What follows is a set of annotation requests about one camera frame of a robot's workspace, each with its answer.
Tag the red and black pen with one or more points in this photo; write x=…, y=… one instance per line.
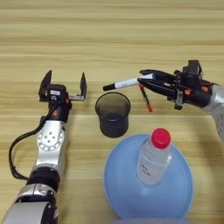
x=149, y=108

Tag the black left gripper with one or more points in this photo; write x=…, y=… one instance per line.
x=61, y=112

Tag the blue plastic plate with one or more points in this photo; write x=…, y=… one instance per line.
x=125, y=189

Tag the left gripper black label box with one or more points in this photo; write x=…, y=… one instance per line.
x=55, y=92

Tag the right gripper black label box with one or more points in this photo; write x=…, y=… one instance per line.
x=191, y=71

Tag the black mesh pen cup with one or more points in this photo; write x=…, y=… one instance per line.
x=113, y=128

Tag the white marker with black cap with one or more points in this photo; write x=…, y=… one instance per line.
x=125, y=83

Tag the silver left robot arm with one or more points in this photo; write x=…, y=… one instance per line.
x=51, y=143

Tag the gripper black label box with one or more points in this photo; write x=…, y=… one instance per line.
x=55, y=92
x=191, y=71

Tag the grey robot torso edge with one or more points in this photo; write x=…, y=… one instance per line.
x=145, y=222

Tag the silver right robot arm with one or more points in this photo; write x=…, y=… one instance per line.
x=217, y=102

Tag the clear bottle with red cap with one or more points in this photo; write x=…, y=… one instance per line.
x=153, y=163

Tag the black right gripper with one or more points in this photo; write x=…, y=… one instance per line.
x=195, y=93

